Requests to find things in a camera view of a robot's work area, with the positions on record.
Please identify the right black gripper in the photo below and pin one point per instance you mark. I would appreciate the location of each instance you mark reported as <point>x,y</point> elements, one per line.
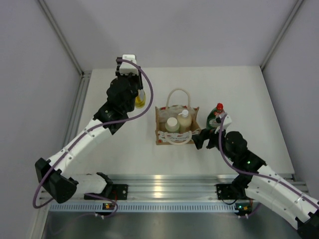
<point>205,134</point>

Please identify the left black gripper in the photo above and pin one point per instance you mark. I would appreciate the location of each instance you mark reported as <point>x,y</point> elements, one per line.
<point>137,78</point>

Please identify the yellow dish soap bottle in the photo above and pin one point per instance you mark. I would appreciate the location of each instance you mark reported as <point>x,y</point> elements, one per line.
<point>140,100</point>

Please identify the green dish soap bottle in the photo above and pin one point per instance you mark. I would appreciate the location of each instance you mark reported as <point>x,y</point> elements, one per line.
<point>211,121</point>

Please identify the jute watermelon canvas bag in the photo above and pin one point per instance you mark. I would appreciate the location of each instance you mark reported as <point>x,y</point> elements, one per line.
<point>163,113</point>

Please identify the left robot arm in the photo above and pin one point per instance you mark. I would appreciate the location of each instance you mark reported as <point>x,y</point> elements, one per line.
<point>57,173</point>

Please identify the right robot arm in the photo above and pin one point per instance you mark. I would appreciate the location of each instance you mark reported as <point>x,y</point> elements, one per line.
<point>258,181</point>

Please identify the cream pump lotion bottle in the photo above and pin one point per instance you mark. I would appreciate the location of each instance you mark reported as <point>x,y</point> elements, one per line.
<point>185,120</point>

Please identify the pale green white-capped bottle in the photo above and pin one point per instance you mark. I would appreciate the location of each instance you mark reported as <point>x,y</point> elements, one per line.
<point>172,125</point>

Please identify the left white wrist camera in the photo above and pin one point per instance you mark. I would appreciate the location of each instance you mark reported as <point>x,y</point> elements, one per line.
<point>124,68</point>

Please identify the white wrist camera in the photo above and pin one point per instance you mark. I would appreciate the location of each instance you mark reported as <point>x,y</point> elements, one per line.
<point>124,68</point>
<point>224,121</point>

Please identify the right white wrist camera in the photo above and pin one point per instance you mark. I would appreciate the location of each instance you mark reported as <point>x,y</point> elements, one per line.
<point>224,121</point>

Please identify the left aluminium frame post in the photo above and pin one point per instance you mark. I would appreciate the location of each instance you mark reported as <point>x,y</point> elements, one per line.
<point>58,32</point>

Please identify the aluminium frame post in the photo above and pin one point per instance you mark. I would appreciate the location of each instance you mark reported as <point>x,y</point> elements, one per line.
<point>289,19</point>
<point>58,32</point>

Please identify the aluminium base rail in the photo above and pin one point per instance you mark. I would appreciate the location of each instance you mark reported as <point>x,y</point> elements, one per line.
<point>172,188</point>

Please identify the white slotted cable duct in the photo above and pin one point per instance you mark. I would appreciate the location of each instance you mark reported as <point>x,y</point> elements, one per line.
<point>128,207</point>

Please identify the right aluminium frame post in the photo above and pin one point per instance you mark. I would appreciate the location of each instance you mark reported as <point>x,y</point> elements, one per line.
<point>289,19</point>

